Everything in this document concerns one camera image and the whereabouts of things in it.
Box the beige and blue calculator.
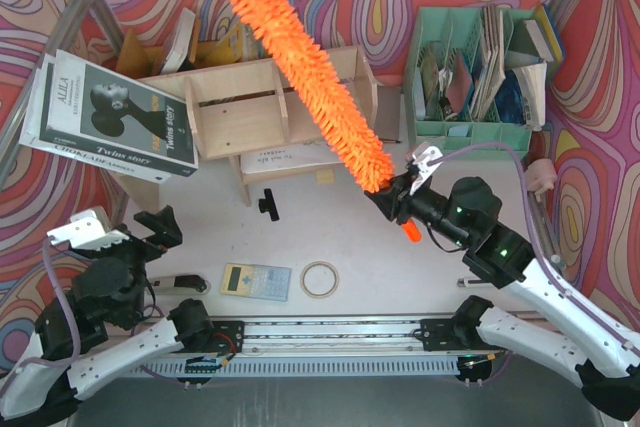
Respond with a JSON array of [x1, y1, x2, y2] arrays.
[[220, 263, 292, 302]]

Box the orange microfiber duster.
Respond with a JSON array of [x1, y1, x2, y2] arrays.
[[219, 0, 422, 243]]

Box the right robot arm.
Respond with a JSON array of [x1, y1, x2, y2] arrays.
[[369, 167, 639, 421]]

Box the wooden bookshelf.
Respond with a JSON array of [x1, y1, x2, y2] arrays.
[[119, 45, 380, 218]]

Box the yellow sticky note pad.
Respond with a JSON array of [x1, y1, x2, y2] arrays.
[[316, 169, 336, 185]]

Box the spiral notebook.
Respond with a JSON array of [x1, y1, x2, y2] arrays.
[[240, 141, 341, 174]]

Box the black marker pen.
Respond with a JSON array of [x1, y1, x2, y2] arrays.
[[456, 276, 487, 288]]

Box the black binder clip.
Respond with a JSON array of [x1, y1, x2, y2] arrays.
[[258, 188, 280, 222]]

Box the Twins story book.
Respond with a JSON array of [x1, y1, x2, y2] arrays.
[[39, 50, 198, 182]]

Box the mint green desk organizer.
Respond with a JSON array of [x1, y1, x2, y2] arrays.
[[403, 4, 531, 160]]

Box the clear tape roll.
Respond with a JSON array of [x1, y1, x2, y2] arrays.
[[300, 261, 340, 299]]

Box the pink piggy figurine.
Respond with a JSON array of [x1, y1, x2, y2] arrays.
[[525, 158, 557, 202]]

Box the white Chokladfabriken book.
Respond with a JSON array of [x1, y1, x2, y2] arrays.
[[19, 54, 171, 184]]

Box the yellow file rack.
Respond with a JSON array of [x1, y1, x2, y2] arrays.
[[115, 19, 268, 79]]

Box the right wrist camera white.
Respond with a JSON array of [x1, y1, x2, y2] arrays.
[[406, 141, 443, 185]]

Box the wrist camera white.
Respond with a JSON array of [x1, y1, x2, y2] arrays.
[[406, 141, 443, 185], [47, 206, 130, 250]]

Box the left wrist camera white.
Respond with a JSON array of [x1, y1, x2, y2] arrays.
[[47, 206, 130, 250]]

